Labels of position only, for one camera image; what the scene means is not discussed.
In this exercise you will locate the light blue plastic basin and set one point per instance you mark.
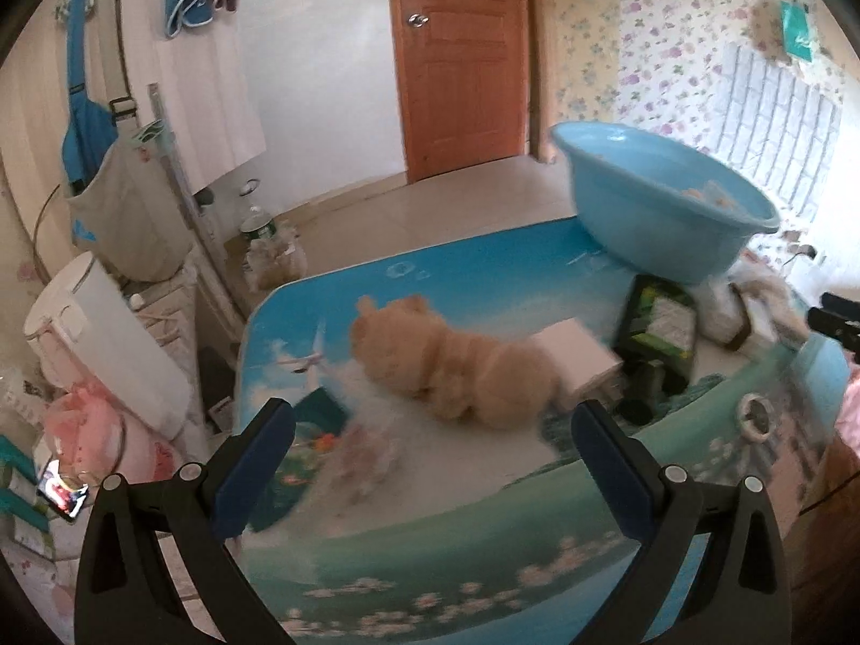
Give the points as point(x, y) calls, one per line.
point(638, 215)

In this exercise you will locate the phone with lit screen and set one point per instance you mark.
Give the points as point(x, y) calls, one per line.
point(64, 490)

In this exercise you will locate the brown wooden door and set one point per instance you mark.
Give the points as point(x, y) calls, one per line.
point(463, 80)

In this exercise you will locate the white brick wall panel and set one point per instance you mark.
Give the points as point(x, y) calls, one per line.
point(772, 121)

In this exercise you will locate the black case with green label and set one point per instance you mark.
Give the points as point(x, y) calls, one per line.
point(658, 322)

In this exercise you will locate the orange cloth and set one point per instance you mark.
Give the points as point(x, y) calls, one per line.
point(848, 410)

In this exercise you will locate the white kettle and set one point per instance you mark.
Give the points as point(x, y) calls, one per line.
point(114, 349)

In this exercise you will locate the blue printed desktop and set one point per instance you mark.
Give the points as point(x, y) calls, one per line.
point(470, 537)

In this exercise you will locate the tape roll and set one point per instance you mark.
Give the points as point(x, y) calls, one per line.
point(743, 416)

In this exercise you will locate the dark green printed packet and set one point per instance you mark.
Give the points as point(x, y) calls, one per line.
point(322, 410)

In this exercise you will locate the metal rack frame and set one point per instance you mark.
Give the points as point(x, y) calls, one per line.
point(195, 215)

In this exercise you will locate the glass jar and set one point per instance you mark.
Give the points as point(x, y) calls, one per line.
point(259, 228)

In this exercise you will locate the blue hanging bag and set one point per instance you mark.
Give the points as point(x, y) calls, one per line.
point(84, 134)

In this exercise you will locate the clear plastic wrapper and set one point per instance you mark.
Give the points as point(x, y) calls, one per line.
point(363, 457)

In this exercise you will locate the grey fabric bag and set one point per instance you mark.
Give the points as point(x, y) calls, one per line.
point(127, 215)

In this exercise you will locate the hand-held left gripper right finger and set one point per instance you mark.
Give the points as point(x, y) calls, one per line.
point(615, 470)

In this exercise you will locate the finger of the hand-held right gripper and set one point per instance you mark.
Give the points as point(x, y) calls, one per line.
point(833, 328)
point(843, 304)

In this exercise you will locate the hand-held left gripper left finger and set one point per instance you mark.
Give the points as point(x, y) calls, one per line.
point(259, 457)

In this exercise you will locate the small black clip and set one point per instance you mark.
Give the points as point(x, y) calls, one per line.
point(648, 379)

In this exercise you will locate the cream crumpled cloth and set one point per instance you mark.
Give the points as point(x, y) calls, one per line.
point(772, 289)

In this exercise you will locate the white square box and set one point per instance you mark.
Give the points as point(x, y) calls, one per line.
point(578, 356)

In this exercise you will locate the teal wall bag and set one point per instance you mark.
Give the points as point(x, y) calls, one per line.
point(799, 30)

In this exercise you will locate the beige plush bear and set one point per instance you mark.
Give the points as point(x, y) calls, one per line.
point(457, 363)

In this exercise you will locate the pink cloth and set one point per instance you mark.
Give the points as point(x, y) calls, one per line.
point(87, 423)

